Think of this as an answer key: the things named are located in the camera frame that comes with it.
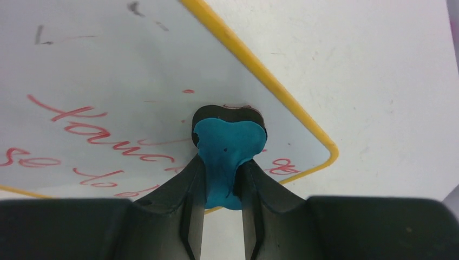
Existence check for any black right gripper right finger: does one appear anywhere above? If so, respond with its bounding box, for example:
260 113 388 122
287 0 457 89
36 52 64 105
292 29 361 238
238 161 458 259

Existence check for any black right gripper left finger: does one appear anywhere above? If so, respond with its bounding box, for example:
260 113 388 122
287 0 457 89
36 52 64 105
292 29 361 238
1 156 205 259

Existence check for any blue whiteboard eraser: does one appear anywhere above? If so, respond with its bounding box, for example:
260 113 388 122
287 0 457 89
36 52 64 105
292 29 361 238
191 105 267 211

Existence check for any yellow framed whiteboard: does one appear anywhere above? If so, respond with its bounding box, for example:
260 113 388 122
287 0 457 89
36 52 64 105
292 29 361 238
1 1 339 200

